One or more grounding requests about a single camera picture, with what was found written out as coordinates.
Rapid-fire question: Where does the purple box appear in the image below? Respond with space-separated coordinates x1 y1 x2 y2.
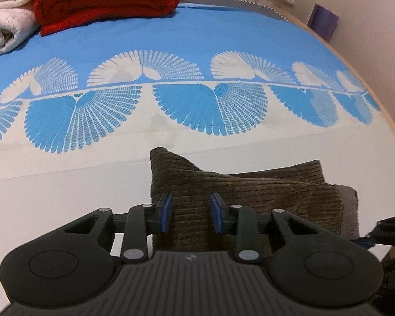
307 3 340 42

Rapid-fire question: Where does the olive corduroy sweater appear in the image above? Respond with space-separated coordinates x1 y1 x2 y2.
150 146 360 261

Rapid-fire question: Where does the blue and white printed bedsheet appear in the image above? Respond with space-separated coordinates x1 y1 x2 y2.
0 2 392 270

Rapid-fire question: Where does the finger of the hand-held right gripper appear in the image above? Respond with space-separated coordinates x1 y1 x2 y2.
350 235 376 249
365 213 395 248

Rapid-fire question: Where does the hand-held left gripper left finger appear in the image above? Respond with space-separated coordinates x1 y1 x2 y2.
66 192 174 264

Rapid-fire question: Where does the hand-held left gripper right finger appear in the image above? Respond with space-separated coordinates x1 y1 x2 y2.
209 192 303 264

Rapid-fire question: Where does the white fluffy folded blanket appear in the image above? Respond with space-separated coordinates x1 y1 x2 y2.
0 6 41 60

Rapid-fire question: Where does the red folded blanket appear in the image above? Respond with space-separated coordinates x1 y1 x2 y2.
34 0 180 37

